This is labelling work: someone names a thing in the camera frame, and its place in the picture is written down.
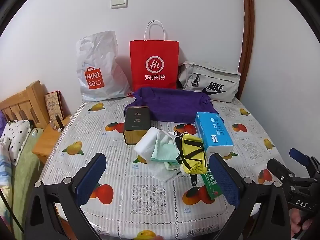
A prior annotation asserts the person's right hand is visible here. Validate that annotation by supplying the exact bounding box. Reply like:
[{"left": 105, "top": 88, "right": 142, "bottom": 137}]
[{"left": 290, "top": 209, "right": 309, "bottom": 238}]

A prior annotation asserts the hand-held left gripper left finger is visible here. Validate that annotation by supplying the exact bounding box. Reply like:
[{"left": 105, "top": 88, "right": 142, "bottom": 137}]
[{"left": 24, "top": 152, "right": 108, "bottom": 240}]

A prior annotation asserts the red paper bag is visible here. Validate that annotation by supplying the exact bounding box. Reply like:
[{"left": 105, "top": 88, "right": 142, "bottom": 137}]
[{"left": 129, "top": 20, "right": 180, "bottom": 92}]

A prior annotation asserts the yellow mesh pouch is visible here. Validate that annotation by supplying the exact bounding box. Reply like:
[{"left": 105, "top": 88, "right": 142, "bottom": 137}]
[{"left": 174, "top": 130, "right": 208, "bottom": 176}]

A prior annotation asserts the wooden headboard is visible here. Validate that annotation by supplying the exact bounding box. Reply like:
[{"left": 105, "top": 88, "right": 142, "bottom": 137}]
[{"left": 0, "top": 80, "right": 50, "bottom": 128}]

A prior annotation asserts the white dotted pillow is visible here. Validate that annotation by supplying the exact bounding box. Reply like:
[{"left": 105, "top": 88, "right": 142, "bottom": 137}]
[{"left": 0, "top": 119, "right": 33, "bottom": 167}]

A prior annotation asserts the white plastic shopping bag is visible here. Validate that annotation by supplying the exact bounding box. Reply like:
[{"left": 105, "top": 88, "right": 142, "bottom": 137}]
[{"left": 76, "top": 31, "right": 132, "bottom": 102}]

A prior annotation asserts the mint green cloth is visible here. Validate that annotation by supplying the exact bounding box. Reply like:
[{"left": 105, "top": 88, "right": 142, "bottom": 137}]
[{"left": 151, "top": 134, "right": 180, "bottom": 164}]

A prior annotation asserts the colourful striped blanket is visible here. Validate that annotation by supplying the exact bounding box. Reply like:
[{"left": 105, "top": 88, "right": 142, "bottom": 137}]
[{"left": 0, "top": 142, "right": 15, "bottom": 230}]

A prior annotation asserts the dark stick-shaped object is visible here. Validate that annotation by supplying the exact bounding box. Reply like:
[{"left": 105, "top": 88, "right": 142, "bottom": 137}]
[{"left": 54, "top": 114, "right": 65, "bottom": 132}]

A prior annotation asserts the black cable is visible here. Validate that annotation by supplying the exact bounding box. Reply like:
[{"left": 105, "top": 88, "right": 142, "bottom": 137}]
[{"left": 0, "top": 187, "right": 23, "bottom": 240}]

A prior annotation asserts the white foam sponge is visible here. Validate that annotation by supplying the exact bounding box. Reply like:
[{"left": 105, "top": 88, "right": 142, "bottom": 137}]
[{"left": 134, "top": 127, "right": 160, "bottom": 159}]

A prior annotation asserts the grey waist bag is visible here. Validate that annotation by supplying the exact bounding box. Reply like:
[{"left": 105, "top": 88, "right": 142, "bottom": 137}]
[{"left": 177, "top": 61, "right": 241, "bottom": 103}]

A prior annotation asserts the green snack packet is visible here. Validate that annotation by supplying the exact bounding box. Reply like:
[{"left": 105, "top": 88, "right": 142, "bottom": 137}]
[{"left": 197, "top": 172, "right": 223, "bottom": 201}]

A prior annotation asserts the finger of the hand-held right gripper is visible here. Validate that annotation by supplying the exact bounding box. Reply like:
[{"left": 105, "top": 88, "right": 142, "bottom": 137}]
[
  {"left": 266, "top": 158, "right": 298, "bottom": 188},
  {"left": 289, "top": 148, "right": 320, "bottom": 178}
]

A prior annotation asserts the blue tissue pack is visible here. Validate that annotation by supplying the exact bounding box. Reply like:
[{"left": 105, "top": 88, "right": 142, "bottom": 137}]
[{"left": 194, "top": 112, "right": 234, "bottom": 154}]

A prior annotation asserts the brown wooden door frame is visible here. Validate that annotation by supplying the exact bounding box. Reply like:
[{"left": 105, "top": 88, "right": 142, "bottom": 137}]
[{"left": 237, "top": 0, "right": 255, "bottom": 100}]

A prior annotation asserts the green blanket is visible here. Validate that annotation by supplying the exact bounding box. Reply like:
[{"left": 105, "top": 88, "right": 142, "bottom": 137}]
[{"left": 11, "top": 127, "right": 44, "bottom": 240}]

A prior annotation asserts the fruit print tablecloth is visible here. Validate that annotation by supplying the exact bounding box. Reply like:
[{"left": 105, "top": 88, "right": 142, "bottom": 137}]
[{"left": 37, "top": 97, "right": 300, "bottom": 240}]

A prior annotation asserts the wooden nightstand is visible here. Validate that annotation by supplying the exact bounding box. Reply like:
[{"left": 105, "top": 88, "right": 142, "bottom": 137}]
[{"left": 32, "top": 115, "right": 73, "bottom": 164}]

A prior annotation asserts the dark green tea box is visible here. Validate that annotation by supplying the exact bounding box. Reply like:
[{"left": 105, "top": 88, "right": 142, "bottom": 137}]
[{"left": 123, "top": 107, "right": 151, "bottom": 145}]

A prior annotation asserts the patterned brown box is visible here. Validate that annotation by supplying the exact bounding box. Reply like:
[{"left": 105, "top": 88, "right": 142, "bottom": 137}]
[{"left": 44, "top": 92, "right": 65, "bottom": 123}]

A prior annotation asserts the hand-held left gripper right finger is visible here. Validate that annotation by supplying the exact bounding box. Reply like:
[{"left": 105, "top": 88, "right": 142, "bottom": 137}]
[{"left": 209, "top": 153, "right": 292, "bottom": 240}]

